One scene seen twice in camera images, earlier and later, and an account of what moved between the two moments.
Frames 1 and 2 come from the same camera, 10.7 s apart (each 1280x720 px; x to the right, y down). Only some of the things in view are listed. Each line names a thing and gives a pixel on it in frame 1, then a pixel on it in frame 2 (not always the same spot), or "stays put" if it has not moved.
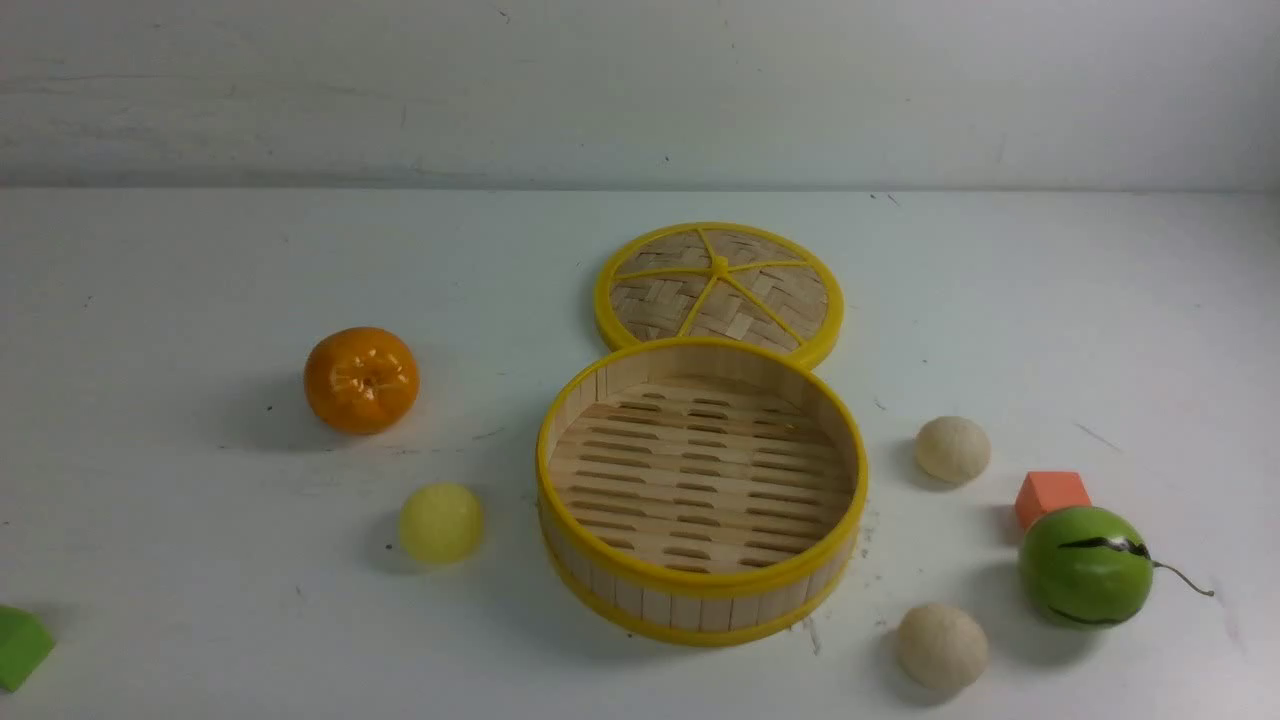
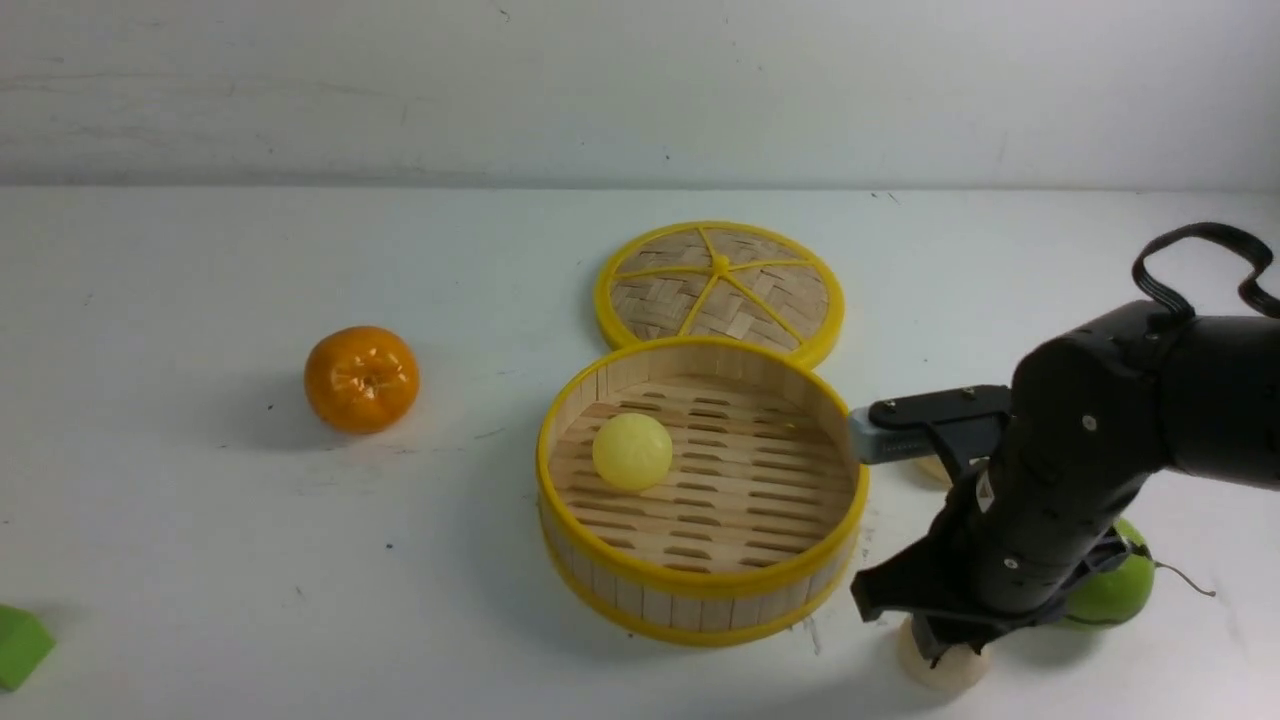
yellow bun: x=442 y=523 → x=632 y=452
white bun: x=941 y=648 stays put
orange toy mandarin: x=362 y=380 stays put
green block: x=25 y=641 stays put
